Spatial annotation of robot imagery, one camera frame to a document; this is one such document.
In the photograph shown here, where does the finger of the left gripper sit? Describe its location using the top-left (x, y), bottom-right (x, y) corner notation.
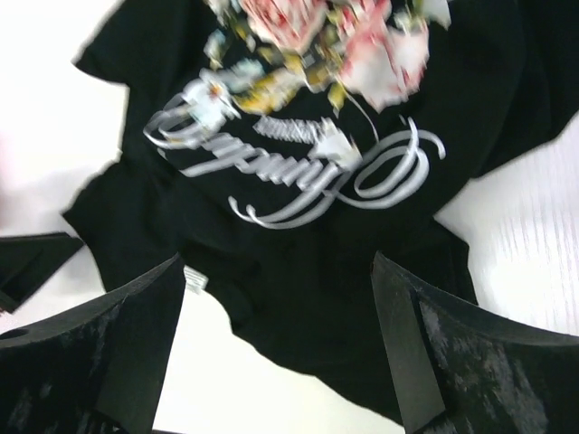
top-left (1, 232), bottom-right (84, 314)

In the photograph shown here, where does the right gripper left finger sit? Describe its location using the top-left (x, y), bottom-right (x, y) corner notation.
top-left (1, 257), bottom-right (185, 434)

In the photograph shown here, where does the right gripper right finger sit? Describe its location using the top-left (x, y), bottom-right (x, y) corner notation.
top-left (372, 254), bottom-right (578, 434)

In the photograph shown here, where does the black floral print t-shirt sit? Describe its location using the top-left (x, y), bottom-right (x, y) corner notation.
top-left (64, 1), bottom-right (578, 422)

